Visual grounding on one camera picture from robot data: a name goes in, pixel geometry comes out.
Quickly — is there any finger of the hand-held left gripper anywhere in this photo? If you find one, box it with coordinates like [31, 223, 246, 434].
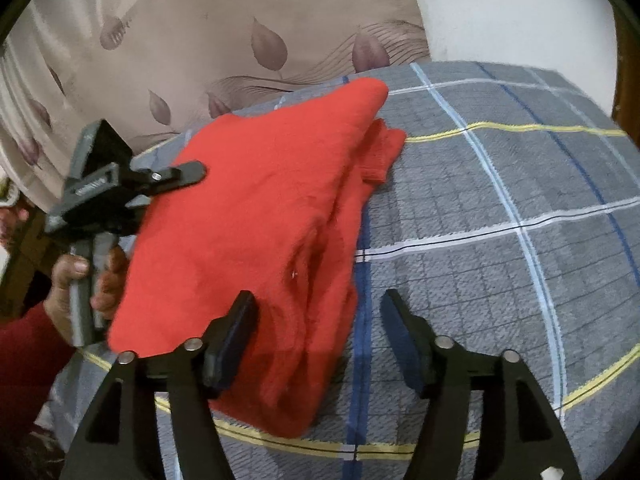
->
[131, 160, 208, 196]

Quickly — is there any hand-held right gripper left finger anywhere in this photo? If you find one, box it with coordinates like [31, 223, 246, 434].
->
[60, 290, 258, 480]

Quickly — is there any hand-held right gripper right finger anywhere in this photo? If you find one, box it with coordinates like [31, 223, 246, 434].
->
[380, 289, 583, 480]

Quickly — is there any red knit sweater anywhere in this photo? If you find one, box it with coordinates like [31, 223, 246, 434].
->
[107, 79, 407, 438]

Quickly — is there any person's left forearm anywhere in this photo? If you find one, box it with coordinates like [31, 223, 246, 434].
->
[0, 304, 77, 443]

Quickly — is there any person's left hand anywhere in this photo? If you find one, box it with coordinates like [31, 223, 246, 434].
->
[44, 246, 132, 342]

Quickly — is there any grey plaid blanket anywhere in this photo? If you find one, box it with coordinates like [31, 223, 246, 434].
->
[37, 60, 640, 480]

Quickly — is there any beige leaf-pattern headboard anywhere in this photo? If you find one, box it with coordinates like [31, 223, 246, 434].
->
[0, 0, 433, 211]

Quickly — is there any brown wooden frame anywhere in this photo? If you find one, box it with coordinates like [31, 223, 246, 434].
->
[611, 7, 640, 148]

